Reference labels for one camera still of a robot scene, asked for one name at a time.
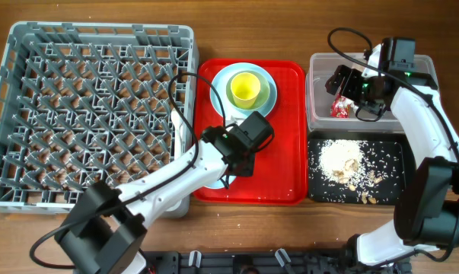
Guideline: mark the red plastic tray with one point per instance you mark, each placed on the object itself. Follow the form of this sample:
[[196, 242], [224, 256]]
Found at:
[[280, 174]]

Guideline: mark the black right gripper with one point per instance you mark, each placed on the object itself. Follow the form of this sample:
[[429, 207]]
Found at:
[[352, 76]]

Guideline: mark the black waste tray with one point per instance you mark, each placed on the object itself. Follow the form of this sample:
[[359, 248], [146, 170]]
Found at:
[[393, 190]]

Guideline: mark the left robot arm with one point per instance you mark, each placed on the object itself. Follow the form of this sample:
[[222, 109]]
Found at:
[[104, 231]]

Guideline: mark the clear plastic bin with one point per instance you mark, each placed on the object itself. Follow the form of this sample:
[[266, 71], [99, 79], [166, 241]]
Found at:
[[318, 101]]

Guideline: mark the spilled rice and nuts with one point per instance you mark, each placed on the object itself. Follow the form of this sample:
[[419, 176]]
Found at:
[[345, 163]]

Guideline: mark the red candy wrapper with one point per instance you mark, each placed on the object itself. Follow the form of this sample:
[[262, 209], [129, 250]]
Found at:
[[340, 107]]

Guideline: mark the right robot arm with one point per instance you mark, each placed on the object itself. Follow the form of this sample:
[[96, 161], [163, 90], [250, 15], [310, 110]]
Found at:
[[426, 216]]

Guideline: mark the small blue food bowl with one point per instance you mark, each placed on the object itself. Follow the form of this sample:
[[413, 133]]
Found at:
[[222, 183]]

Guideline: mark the light green bowl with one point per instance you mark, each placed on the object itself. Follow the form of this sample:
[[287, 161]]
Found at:
[[262, 98]]

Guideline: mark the grey dishwasher rack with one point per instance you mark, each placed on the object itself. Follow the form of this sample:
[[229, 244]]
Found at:
[[85, 102]]

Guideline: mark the yellow plastic cup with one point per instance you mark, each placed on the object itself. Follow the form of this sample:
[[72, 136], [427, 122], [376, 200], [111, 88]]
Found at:
[[245, 87]]

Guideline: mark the white plastic spoon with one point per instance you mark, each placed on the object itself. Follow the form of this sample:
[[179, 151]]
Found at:
[[178, 139]]

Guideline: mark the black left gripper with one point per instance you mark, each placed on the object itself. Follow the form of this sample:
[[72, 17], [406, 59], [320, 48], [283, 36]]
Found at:
[[250, 169]]

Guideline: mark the light blue plate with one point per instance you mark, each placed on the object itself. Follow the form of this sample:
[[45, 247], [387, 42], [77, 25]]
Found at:
[[220, 80]]

